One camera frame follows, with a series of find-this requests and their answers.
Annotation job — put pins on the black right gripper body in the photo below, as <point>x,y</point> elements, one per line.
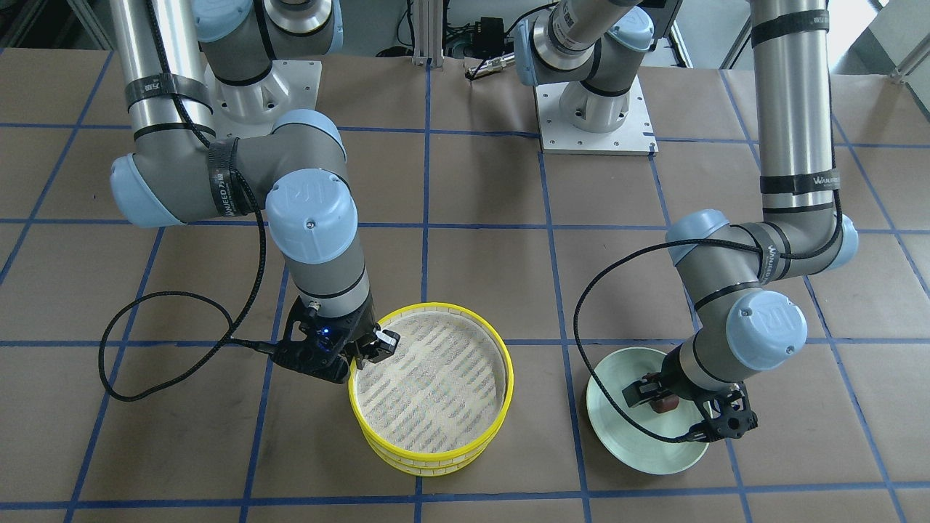
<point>361,333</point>

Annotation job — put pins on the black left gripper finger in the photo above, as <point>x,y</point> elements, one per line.
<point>714,429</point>
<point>641,392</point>

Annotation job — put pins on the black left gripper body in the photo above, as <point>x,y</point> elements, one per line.
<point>666,380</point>

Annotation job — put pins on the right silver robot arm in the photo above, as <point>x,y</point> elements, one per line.
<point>292,179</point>

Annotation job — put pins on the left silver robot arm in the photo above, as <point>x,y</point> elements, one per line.
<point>725,267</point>

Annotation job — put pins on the aluminium frame post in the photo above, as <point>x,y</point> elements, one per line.
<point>428,21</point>

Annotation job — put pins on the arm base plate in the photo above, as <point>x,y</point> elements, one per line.
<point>251,111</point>
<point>574,121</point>

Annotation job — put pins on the yellow steamer layer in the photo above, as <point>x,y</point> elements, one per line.
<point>449,380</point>
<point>429,464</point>

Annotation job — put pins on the brown bun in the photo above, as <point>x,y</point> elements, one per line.
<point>665,404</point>

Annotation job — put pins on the light green plate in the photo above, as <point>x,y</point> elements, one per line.
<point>629,445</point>

